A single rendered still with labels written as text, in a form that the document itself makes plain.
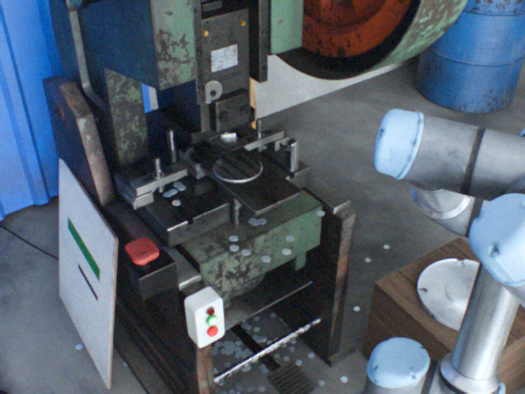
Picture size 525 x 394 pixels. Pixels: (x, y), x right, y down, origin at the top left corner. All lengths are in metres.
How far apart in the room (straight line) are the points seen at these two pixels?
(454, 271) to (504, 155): 1.31
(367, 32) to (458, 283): 0.81
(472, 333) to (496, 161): 0.57
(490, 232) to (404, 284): 1.30
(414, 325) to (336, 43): 0.82
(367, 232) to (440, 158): 1.95
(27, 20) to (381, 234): 1.64
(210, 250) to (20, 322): 1.04
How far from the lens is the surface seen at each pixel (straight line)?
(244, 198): 1.44
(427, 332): 1.77
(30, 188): 2.81
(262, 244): 1.57
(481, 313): 1.13
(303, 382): 1.84
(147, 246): 1.36
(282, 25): 1.45
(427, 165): 0.66
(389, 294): 1.84
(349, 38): 1.58
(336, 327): 1.97
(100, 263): 1.83
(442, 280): 1.90
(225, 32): 1.41
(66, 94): 1.76
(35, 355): 2.23
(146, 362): 2.08
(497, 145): 0.65
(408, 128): 0.66
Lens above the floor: 1.65
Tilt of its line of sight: 37 degrees down
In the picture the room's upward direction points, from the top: straight up
